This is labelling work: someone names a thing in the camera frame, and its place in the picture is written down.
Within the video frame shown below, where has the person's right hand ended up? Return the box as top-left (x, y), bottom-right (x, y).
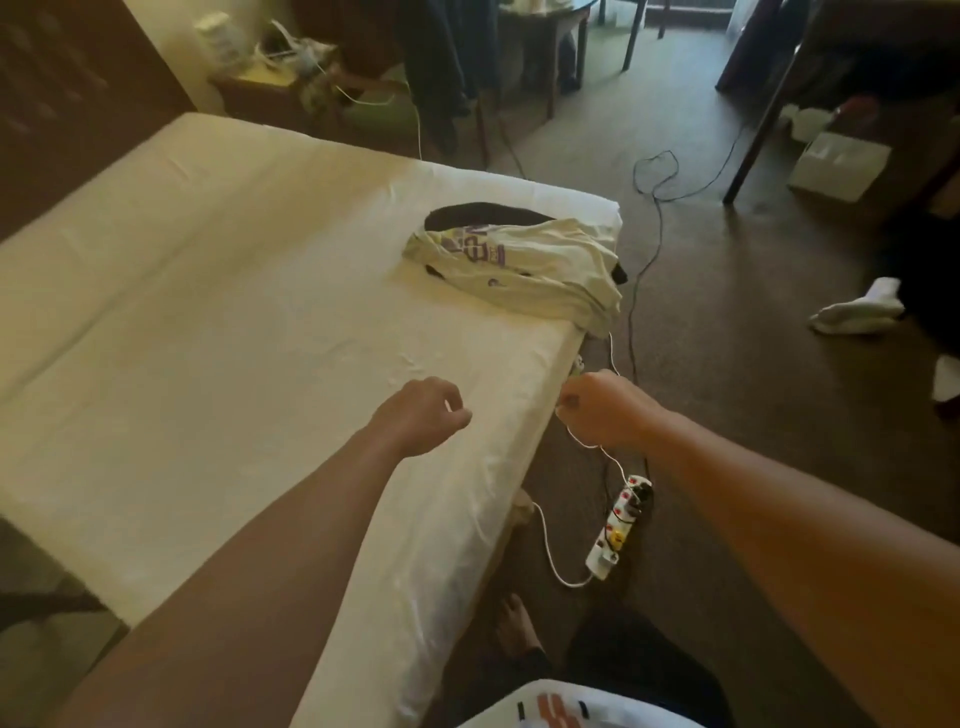
top-left (553, 369), bottom-right (672, 455)

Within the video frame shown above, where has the person's left hand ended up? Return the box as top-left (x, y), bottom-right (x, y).
top-left (364, 376), bottom-right (474, 461)

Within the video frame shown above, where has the white printed t-shirt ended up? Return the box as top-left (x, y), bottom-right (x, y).
top-left (402, 217), bottom-right (627, 341)

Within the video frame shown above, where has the black t-shirt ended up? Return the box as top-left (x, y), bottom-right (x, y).
top-left (421, 201), bottom-right (632, 287)

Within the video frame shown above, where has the person's right forearm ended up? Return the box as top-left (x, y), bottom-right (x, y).
top-left (637, 417), bottom-right (960, 728)

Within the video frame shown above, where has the person's left forearm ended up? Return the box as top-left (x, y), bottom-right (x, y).
top-left (52, 435), bottom-right (437, 728)

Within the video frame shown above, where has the person's left leg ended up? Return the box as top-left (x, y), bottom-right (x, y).
top-left (435, 591), bottom-right (557, 728)

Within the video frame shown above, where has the person's leg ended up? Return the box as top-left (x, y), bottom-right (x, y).
top-left (435, 591), bottom-right (557, 728)
top-left (562, 600), bottom-right (737, 728)

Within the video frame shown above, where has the person's right leg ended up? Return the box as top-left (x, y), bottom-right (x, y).
top-left (562, 600), bottom-right (737, 728)

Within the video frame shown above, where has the person's white printed shirt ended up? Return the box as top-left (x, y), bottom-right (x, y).
top-left (457, 678), bottom-right (707, 728)

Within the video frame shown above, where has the white power strip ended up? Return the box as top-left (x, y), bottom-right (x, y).
top-left (583, 472), bottom-right (657, 584)

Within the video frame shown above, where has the white bed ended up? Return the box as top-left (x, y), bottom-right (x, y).
top-left (0, 111), bottom-right (624, 728)

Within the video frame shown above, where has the green wooden armchair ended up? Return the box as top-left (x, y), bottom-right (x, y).
top-left (333, 0), bottom-right (497, 167)

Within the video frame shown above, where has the black garment on chair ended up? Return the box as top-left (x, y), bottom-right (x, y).
top-left (397, 0), bottom-right (504, 125)

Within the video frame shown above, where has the wooden nightstand with phone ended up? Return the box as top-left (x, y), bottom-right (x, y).
top-left (207, 42), bottom-right (362, 134)

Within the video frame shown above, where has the small round wooden table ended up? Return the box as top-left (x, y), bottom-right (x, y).
top-left (499, 0), bottom-right (602, 122)

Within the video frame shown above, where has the white cups stack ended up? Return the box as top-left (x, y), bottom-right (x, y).
top-left (192, 12), bottom-right (245, 71)

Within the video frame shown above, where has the wooden headboard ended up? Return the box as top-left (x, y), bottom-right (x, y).
top-left (0, 0), bottom-right (197, 245)

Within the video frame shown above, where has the thin white cord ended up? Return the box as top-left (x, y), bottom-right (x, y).
top-left (528, 333), bottom-right (632, 591)

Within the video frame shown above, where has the white charger cable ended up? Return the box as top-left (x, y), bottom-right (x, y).
top-left (270, 18), bottom-right (428, 164)

